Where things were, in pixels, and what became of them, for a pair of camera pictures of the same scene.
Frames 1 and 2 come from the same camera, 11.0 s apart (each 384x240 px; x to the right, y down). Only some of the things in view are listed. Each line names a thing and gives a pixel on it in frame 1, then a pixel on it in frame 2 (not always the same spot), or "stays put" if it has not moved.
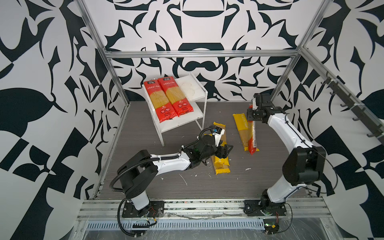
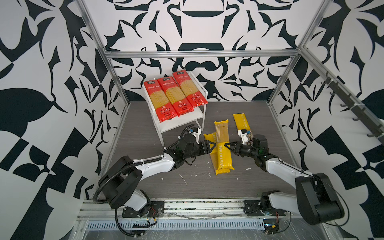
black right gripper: x=252 y=115 -> x=237 y=147
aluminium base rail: x=204 y=209 stays put
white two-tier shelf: x=196 y=94 stays put
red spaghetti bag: x=176 y=95 stays put
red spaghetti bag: x=165 y=110 stays put
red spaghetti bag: x=252 y=135 -> x=189 y=88
